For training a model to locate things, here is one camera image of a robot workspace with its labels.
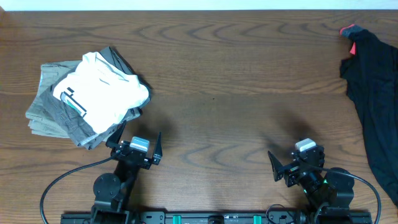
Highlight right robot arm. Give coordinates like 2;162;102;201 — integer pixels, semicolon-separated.
268;139;363;223

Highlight white folded t-shirt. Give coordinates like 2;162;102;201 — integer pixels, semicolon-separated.
53;52;149;134

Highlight khaki folded cargo pants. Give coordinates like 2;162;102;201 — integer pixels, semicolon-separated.
25;60;140;149

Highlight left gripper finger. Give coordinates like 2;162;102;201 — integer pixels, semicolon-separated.
152;132;162;165
105;121;126;149

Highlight black leggings red waistband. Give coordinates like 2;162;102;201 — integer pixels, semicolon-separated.
340;24;397;203

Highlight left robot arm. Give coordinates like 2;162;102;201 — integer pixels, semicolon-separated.
88;122;162;224

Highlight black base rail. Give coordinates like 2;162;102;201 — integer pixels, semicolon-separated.
60;210;373;224

